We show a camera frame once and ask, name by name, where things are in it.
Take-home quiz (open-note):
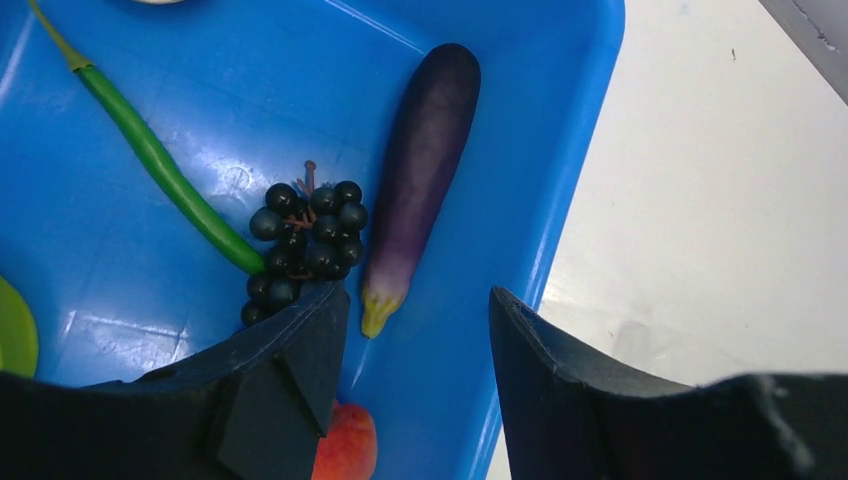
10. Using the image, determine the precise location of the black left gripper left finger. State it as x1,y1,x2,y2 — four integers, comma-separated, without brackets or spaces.
1,282,350,479

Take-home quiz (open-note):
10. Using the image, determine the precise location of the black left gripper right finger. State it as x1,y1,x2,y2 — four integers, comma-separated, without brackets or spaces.
489,287,847,479

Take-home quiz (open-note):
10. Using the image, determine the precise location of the red yellow toy peach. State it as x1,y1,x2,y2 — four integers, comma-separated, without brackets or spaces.
311,400,378,480

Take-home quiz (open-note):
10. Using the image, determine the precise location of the black toy grape bunch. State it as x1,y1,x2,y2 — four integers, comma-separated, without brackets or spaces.
240,160,369,327

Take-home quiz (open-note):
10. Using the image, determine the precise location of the blue plastic bin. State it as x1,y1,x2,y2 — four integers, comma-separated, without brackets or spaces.
1,1,625,479

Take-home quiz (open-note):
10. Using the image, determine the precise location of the green toy leaf vegetable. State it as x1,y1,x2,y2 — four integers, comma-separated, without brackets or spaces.
1,278,39,378

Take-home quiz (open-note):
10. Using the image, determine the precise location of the green toy chili pepper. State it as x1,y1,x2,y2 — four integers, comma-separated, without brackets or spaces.
27,0,263,274

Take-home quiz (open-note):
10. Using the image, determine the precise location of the purple toy eggplant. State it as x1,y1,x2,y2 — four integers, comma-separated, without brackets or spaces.
360,43,481,339

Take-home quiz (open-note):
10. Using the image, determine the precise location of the white round toy slice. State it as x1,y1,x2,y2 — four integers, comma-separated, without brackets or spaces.
135,0,184,5

